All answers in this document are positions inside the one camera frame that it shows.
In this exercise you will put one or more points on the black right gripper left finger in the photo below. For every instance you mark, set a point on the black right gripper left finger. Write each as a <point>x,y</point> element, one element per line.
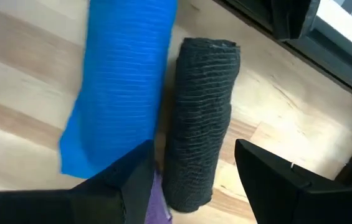
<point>126,186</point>

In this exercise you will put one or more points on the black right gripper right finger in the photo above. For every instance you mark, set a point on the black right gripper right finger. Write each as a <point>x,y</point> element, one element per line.
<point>272,186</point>

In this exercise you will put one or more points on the blue bandage roll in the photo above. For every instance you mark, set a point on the blue bandage roll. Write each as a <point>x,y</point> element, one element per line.
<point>122,77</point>

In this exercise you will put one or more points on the black aluminium table frame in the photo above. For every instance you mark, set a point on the black aluminium table frame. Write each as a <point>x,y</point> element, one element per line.
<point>250,15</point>

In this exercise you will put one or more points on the black bandage roll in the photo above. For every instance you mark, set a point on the black bandage roll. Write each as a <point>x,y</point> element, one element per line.
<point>200,124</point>

